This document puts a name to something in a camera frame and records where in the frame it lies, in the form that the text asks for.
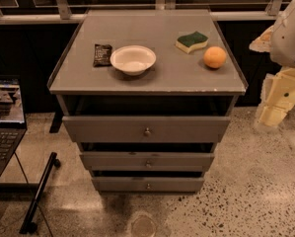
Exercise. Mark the grey middle drawer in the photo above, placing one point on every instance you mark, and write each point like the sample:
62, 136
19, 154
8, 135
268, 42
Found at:
147, 161

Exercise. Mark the round floor drain cover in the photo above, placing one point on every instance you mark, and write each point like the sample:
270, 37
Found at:
143, 226

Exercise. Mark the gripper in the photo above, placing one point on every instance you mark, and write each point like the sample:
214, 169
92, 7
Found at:
289, 37

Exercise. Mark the black laptop stand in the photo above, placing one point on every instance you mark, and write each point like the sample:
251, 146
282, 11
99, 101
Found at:
35, 190

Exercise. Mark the metal railing frame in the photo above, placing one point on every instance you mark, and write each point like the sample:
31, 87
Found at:
153, 7

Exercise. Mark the black laptop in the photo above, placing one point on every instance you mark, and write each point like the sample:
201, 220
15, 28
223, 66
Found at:
12, 118

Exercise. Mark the black snack packet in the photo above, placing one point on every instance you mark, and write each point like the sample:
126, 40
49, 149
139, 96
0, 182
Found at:
102, 55

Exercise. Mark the grey top drawer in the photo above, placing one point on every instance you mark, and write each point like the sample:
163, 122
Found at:
146, 129

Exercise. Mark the grey drawer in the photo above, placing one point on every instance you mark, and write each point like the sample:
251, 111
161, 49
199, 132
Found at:
146, 129
147, 184
147, 161

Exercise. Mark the orange fruit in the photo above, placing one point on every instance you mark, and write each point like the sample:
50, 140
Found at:
214, 57

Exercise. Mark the grey drawer cabinet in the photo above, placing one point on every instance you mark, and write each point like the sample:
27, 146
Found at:
177, 85

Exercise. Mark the grey bottom drawer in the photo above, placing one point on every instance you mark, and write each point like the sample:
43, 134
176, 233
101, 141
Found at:
147, 184

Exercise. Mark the green yellow sponge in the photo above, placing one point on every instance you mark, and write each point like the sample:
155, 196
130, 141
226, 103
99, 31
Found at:
191, 42

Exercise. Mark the white bowl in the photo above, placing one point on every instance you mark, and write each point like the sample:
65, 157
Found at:
133, 59

